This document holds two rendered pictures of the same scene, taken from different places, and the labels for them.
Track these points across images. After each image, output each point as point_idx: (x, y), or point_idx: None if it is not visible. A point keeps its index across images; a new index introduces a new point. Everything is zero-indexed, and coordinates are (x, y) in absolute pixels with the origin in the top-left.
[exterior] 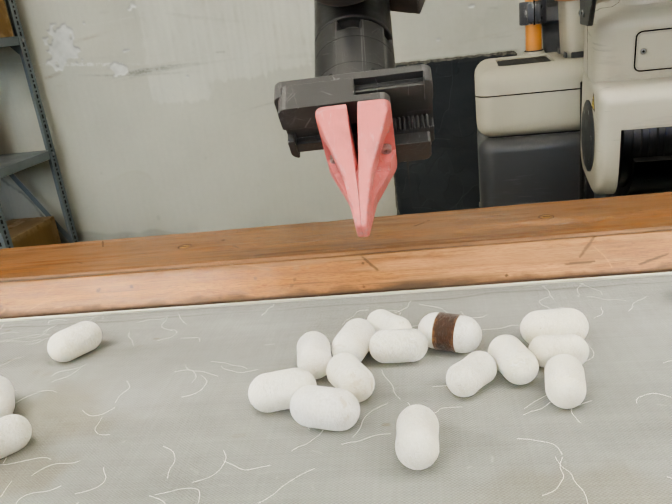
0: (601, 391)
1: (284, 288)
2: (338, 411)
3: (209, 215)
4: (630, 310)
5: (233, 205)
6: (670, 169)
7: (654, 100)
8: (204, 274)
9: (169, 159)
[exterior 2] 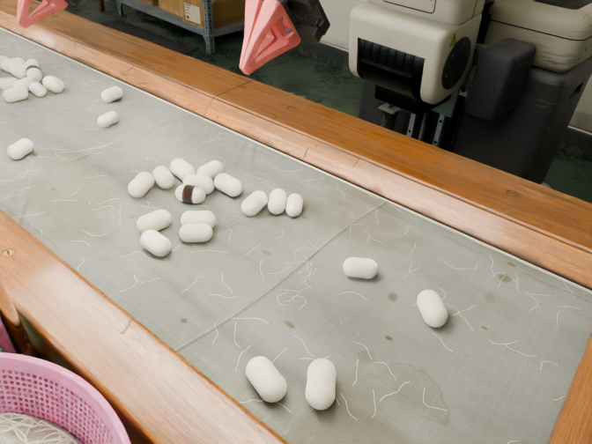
0: (26, 103)
1: (51, 45)
2: None
3: (330, 23)
4: (97, 93)
5: (345, 21)
6: (376, 72)
7: (373, 24)
8: (37, 29)
9: None
